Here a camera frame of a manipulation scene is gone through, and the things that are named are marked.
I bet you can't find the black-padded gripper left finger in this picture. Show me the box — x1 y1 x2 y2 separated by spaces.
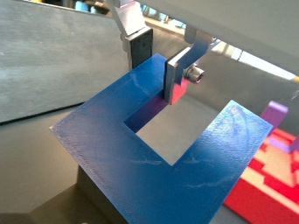
107 0 154 69

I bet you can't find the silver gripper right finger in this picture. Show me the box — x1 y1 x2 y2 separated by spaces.
163 25 213 104

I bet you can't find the blue U-shaped block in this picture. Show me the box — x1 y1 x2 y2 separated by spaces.
51 54 273 224

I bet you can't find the black angle fixture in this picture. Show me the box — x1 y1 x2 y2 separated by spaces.
0 168 129 224

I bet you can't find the purple small block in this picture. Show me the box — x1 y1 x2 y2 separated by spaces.
261 101 299 152

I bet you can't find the red puzzle base block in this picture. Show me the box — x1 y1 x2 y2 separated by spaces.
225 129 299 224

